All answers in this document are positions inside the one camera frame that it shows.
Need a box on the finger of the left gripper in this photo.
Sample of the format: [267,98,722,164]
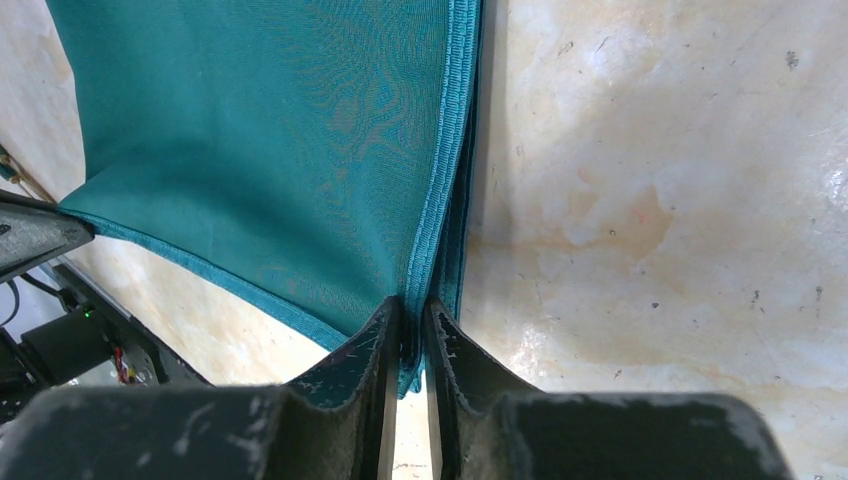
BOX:
[1,190,95,283]

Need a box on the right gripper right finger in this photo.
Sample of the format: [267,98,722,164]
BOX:
[423,298,791,479]

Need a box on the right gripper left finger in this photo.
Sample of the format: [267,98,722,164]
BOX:
[1,297,401,479]

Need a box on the teal cloth napkin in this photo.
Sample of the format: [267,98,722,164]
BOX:
[44,0,484,399]

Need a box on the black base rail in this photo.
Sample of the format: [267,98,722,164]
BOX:
[1,265,208,425]

